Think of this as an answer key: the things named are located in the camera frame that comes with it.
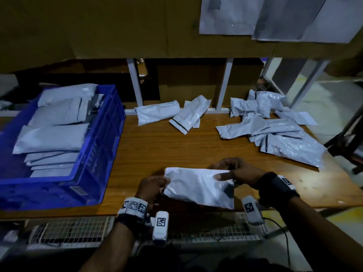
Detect person's left hand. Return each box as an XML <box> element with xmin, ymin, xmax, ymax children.
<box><xmin>136</xmin><ymin>174</ymin><xmax>170</xmax><ymax>205</ymax></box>

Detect person's right hand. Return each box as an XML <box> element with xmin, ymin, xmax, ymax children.
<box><xmin>209</xmin><ymin>157</ymin><xmax>268</xmax><ymax>189</ymax></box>

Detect white mailer bag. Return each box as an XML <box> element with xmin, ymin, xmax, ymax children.
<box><xmin>163</xmin><ymin>167</ymin><xmax>236</xmax><ymax>210</ymax></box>

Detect pile of grey mailer bags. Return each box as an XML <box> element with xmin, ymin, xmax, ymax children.
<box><xmin>135</xmin><ymin>90</ymin><xmax>329</xmax><ymax>168</ymax></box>

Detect blue plastic crate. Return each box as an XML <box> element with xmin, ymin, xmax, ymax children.
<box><xmin>0</xmin><ymin>83</ymin><xmax>126</xmax><ymax>212</ymax></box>

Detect packed white bags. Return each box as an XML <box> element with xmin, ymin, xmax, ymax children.
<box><xmin>12</xmin><ymin>83</ymin><xmax>106</xmax><ymax>179</ymax></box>

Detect person's left forearm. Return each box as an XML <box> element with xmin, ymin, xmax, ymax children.
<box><xmin>79</xmin><ymin>219</ymin><xmax>138</xmax><ymax>272</ymax></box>

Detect person's right forearm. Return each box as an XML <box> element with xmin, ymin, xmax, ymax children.
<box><xmin>278</xmin><ymin>195</ymin><xmax>363</xmax><ymax>272</ymax></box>

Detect left marker wristband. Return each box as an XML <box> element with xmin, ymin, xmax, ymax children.
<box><xmin>116</xmin><ymin>196</ymin><xmax>150</xmax><ymax>226</ymax></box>

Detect wooden table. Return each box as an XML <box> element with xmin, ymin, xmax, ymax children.
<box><xmin>0</xmin><ymin>107</ymin><xmax>363</xmax><ymax>220</ymax></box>

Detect white metal shelf leg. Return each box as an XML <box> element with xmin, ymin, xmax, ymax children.
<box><xmin>126</xmin><ymin>58</ymin><xmax>145</xmax><ymax>108</ymax></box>
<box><xmin>290</xmin><ymin>59</ymin><xmax>330</xmax><ymax>109</ymax></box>
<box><xmin>215</xmin><ymin>58</ymin><xmax>234</xmax><ymax>111</ymax></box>

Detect brown wooden chair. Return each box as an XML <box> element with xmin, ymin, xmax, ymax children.
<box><xmin>325</xmin><ymin>107</ymin><xmax>363</xmax><ymax>175</ymax></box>

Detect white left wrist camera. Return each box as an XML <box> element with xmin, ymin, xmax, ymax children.
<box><xmin>151</xmin><ymin>210</ymin><xmax>170</xmax><ymax>243</ymax></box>

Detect white wire rack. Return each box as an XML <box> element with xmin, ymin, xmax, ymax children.
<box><xmin>27</xmin><ymin>211</ymin><xmax>268</xmax><ymax>248</ymax></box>

